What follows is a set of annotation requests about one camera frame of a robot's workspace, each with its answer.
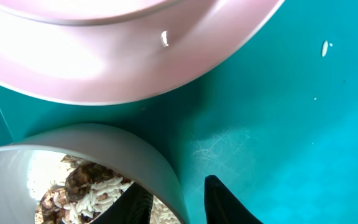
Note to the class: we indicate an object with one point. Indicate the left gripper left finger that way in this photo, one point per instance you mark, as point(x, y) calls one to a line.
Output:
point(133, 207)

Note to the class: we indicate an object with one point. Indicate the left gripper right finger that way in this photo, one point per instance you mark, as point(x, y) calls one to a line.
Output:
point(222, 206)

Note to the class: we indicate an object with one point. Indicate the rice and food scraps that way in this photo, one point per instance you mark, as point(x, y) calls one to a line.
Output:
point(70, 189)

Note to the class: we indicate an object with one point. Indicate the grey bowl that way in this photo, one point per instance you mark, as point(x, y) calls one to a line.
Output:
point(111, 147)

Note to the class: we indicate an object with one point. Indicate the teal plastic tray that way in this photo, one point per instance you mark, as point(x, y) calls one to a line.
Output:
point(277, 121)

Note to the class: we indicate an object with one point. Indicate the pink plate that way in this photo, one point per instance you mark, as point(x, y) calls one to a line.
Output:
point(127, 61)

